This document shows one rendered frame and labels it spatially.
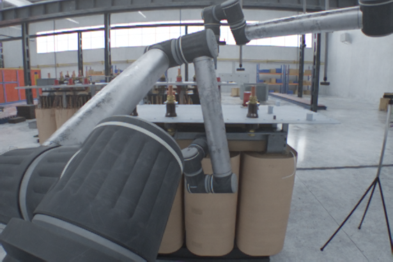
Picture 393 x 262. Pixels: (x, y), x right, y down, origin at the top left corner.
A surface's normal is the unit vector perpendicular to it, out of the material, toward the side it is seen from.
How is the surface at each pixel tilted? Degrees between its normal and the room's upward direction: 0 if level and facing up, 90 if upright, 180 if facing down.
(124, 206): 51
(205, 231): 90
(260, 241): 90
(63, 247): 37
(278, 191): 90
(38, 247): 31
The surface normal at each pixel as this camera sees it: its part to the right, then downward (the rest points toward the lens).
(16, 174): -0.37, -0.53
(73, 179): -0.22, -0.77
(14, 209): -0.36, 0.07
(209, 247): -0.06, 0.18
